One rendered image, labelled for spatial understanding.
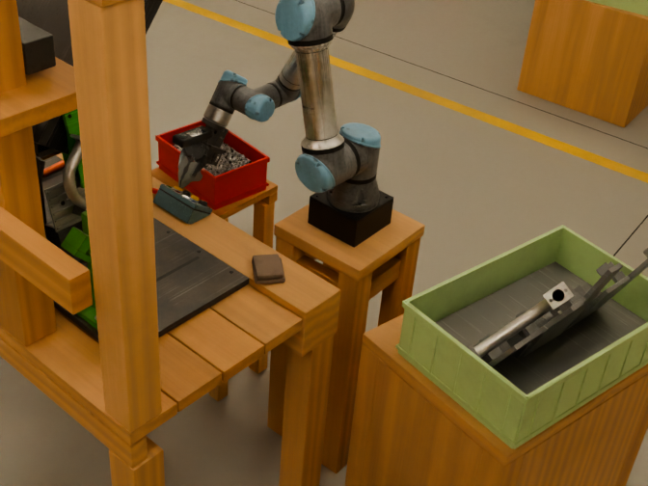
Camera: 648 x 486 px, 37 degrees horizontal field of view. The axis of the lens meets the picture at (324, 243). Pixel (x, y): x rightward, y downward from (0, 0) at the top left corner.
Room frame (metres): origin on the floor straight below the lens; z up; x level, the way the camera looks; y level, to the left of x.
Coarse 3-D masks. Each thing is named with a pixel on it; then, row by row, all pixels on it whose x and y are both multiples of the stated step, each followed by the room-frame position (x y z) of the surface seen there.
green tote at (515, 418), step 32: (512, 256) 2.12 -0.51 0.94; (544, 256) 2.22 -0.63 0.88; (576, 256) 2.21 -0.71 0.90; (608, 256) 2.14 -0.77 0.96; (448, 288) 1.96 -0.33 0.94; (480, 288) 2.05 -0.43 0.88; (640, 288) 2.05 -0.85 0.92; (416, 320) 1.83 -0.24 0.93; (416, 352) 1.82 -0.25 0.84; (448, 352) 1.74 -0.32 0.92; (608, 352) 1.75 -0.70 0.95; (640, 352) 1.86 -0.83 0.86; (448, 384) 1.73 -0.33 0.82; (480, 384) 1.66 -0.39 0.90; (512, 384) 1.60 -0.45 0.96; (576, 384) 1.69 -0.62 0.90; (608, 384) 1.79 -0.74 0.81; (480, 416) 1.64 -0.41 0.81; (512, 416) 1.58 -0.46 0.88; (544, 416) 1.62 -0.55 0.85; (512, 448) 1.57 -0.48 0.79
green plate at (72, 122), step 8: (72, 112) 2.14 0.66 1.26; (64, 120) 2.12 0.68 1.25; (72, 120) 2.13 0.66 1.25; (72, 128) 2.12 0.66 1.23; (72, 144) 2.11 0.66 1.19; (64, 160) 2.15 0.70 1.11; (80, 160) 2.11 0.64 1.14; (80, 168) 2.10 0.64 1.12; (80, 176) 2.09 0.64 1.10; (80, 184) 2.09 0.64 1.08
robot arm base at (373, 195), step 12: (348, 180) 2.29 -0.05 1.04; (360, 180) 2.29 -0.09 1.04; (372, 180) 2.31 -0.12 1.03; (336, 192) 2.30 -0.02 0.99; (348, 192) 2.28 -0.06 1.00; (360, 192) 2.29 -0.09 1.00; (372, 192) 2.30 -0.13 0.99; (336, 204) 2.29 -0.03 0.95; (348, 204) 2.27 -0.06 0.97; (360, 204) 2.29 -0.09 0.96; (372, 204) 2.29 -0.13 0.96
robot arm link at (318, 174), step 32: (288, 0) 2.26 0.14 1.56; (320, 0) 2.27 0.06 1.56; (288, 32) 2.24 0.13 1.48; (320, 32) 2.24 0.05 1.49; (320, 64) 2.24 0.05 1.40; (320, 96) 2.23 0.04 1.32; (320, 128) 2.21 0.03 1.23; (320, 160) 2.18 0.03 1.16; (352, 160) 2.24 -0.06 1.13; (320, 192) 2.18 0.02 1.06
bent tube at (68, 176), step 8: (72, 136) 2.10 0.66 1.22; (80, 144) 2.09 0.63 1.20; (72, 152) 2.07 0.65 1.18; (80, 152) 2.08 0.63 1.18; (72, 160) 2.06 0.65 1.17; (72, 168) 2.05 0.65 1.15; (64, 176) 2.04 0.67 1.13; (72, 176) 2.04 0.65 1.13; (64, 184) 2.03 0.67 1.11; (72, 184) 2.03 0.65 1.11; (72, 192) 2.03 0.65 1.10; (72, 200) 2.03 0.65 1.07; (80, 200) 2.03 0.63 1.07
